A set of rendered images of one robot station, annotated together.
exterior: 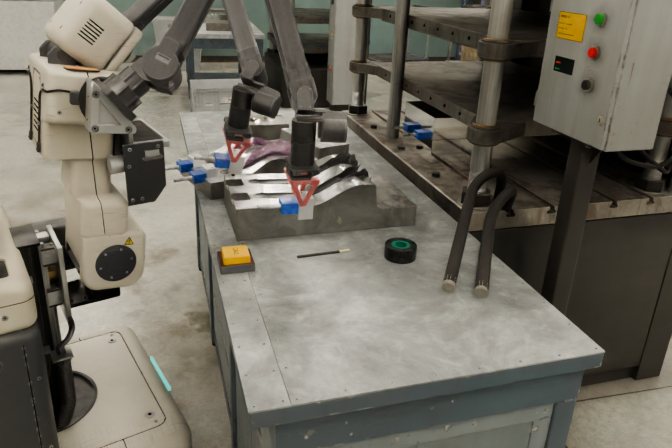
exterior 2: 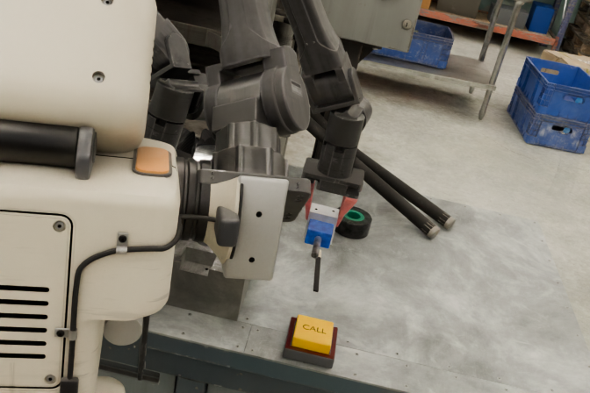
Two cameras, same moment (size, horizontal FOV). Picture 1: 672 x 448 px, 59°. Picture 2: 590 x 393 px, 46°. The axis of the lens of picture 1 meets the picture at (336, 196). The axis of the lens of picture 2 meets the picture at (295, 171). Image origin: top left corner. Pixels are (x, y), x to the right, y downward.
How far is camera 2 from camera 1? 150 cm
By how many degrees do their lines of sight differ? 63
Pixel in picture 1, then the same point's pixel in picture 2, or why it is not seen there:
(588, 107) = (388, 11)
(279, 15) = not seen: outside the picture
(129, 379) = not seen: outside the picture
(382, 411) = not seen: hidden behind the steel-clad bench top
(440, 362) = (548, 296)
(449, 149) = not seen: hidden behind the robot
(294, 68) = (336, 45)
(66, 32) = (139, 88)
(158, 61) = (296, 96)
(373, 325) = (483, 304)
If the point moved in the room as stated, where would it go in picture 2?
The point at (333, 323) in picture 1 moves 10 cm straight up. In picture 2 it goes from (474, 326) to (492, 282)
